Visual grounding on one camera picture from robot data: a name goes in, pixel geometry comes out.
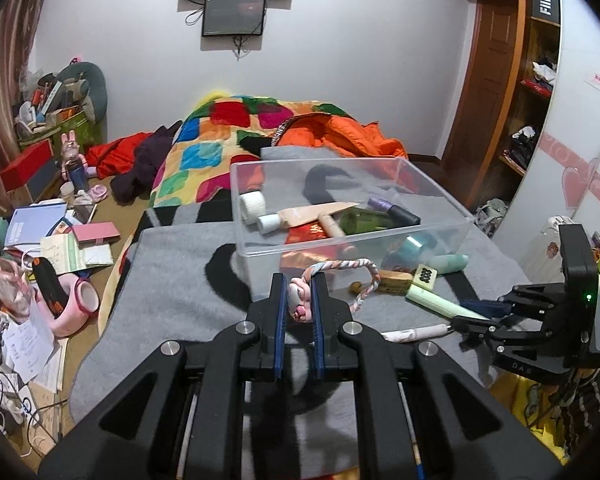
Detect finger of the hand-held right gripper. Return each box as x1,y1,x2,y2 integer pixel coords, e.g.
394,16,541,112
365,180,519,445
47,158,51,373
449,314,547,349
461,283,562,319

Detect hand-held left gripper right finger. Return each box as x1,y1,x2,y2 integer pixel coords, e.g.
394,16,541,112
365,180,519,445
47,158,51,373
311,272,567,480

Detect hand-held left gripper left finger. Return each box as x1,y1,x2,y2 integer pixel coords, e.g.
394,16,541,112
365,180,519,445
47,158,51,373
37,272,288,480

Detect pink pig rope toy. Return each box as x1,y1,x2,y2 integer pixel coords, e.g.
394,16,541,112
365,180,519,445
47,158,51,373
287,258,382,322

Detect pale green tube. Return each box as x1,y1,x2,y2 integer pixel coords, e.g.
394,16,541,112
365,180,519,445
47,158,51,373
405,283,492,322

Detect red tea packet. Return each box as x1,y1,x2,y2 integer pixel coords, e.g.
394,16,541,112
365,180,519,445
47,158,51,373
285,222,332,246

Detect light blue tape roll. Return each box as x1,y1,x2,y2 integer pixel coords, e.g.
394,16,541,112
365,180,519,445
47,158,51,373
397,237,432,264

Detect beige cream tube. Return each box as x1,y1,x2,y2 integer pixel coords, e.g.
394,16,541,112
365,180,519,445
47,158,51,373
257,201,361,235

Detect dark green bottle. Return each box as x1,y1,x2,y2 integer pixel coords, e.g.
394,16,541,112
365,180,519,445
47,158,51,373
339,209,397,235

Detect purple bottle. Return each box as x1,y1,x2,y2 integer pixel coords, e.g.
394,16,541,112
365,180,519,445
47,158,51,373
367,197,422,227

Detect clear plastic storage box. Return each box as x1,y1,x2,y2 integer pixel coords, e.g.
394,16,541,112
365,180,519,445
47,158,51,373
228,157,476,282

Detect mint green stick device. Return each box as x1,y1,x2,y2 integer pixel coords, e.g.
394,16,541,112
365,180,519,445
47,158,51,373
429,253,470,275

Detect black dotted tile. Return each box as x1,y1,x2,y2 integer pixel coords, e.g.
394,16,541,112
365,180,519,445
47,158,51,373
412,264,437,291

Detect yellow brown block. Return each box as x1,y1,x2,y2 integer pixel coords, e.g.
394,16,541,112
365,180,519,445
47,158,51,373
377,269,412,295

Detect grey bag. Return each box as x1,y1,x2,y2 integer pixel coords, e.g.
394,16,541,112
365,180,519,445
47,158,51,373
473,198,510,237

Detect yellow printed cloth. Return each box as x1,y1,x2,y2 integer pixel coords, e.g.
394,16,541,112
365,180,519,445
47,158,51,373
489,369,582,467

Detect white sliding door with hearts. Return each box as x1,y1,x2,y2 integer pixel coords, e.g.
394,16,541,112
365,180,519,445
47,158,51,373
491,0,600,283

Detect colourful patchwork quilt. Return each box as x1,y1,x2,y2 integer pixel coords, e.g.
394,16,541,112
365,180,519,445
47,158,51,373
147,92,352,209

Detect orange jacket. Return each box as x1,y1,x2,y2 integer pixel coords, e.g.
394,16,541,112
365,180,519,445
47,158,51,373
272,112,410,161

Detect pink round holder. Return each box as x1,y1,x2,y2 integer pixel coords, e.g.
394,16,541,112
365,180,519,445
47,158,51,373
32,274,100,337

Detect dark purple clothing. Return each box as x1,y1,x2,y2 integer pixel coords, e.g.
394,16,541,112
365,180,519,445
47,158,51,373
110,124,184,205

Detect pink flat box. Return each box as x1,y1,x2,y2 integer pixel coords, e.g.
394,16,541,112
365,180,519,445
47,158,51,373
71,222,122,246

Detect wooden door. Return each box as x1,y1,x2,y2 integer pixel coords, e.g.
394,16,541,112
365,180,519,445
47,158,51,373
439,0,519,177

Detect green and white booklet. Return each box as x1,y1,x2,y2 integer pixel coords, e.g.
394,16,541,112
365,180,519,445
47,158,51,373
40,233,89,276

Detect pink baby shoes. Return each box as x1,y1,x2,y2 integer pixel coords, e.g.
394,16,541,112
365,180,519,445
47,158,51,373
72,184,109,206

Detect black oval pad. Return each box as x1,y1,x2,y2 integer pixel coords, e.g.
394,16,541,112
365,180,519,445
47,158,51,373
31,257,66,319

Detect red clothing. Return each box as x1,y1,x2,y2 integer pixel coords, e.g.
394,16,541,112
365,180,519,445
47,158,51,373
85,131,154,180

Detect wooden shelf unit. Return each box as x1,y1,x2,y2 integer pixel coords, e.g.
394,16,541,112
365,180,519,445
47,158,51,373
424,0,564,212

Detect white papers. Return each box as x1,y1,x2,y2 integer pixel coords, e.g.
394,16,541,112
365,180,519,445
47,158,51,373
0,317,57,387

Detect pink rabbit figure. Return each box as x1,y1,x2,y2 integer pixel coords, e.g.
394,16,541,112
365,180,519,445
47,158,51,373
59,129,89,189

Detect blue notebook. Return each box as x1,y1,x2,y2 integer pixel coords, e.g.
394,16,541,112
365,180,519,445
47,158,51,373
3,199,69,249

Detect pink plastic bag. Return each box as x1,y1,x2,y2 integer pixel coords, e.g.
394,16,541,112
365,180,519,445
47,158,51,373
0,254,34,319

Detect green cardboard box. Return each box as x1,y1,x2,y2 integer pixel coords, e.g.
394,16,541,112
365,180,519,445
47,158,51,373
17,107,104,149

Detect black box with white print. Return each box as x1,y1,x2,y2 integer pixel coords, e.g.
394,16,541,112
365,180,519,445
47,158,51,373
527,0,562,27

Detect red flat box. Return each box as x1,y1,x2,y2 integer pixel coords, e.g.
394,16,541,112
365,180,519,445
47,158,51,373
0,138,56,192

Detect grey neck pillow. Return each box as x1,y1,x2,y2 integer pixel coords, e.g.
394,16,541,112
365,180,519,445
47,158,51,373
54,62,109,124

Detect small black monitor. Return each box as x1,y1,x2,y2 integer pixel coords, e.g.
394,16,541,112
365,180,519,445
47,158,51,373
201,0,268,39

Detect striped brown curtain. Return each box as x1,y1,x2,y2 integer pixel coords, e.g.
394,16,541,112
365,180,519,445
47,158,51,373
0,0,77,223

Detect tangled cables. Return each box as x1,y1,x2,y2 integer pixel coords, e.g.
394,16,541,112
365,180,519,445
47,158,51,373
0,372,63,457

